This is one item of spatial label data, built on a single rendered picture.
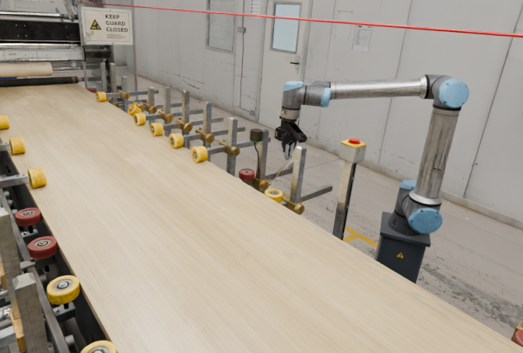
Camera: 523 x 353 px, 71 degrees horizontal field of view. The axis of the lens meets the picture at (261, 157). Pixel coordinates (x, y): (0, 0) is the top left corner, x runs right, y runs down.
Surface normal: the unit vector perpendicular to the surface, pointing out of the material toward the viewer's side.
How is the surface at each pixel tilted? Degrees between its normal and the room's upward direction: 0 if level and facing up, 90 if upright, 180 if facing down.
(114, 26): 90
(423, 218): 95
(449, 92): 82
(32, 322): 90
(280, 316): 0
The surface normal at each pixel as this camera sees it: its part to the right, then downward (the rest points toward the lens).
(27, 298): 0.65, 0.32
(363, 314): 0.07, -0.93
